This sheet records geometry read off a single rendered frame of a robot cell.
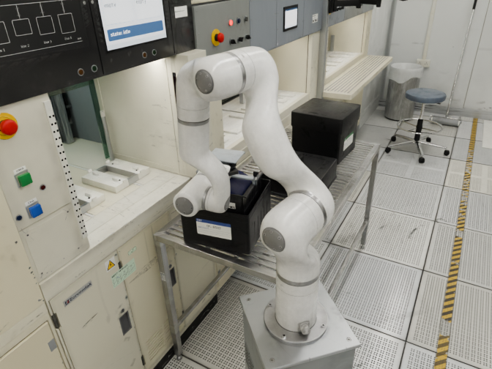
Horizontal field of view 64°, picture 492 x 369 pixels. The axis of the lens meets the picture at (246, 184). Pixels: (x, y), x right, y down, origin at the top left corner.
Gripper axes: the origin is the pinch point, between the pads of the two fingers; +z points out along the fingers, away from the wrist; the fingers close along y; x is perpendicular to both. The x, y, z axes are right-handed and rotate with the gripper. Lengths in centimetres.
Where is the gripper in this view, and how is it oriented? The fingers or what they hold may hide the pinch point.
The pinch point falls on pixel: (224, 162)
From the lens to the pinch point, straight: 143.9
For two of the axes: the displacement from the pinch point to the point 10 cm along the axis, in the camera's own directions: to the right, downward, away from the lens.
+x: -0.3, -8.7, -4.8
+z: 3.4, -4.6, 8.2
